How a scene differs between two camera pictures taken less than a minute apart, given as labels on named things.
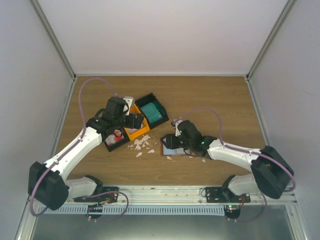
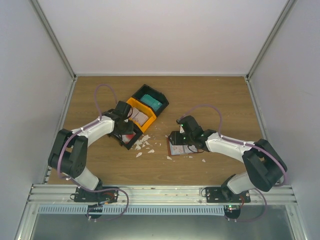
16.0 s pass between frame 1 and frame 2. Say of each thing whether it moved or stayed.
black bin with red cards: moved
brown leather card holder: moved
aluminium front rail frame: stayed
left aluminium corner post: stayed
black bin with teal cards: moved
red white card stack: moved
